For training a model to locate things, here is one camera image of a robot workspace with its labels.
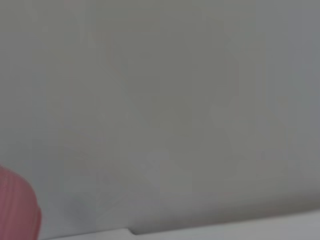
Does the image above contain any pink plastic bowl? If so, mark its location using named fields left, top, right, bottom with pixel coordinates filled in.
left=0, top=164, right=42, bottom=240

